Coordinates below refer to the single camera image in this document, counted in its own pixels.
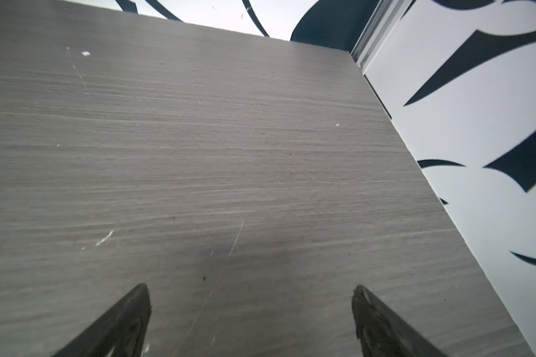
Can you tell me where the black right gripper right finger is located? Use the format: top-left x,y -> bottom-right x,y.
351,285 -> 445,357

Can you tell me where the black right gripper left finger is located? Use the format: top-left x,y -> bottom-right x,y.
55,284 -> 152,357

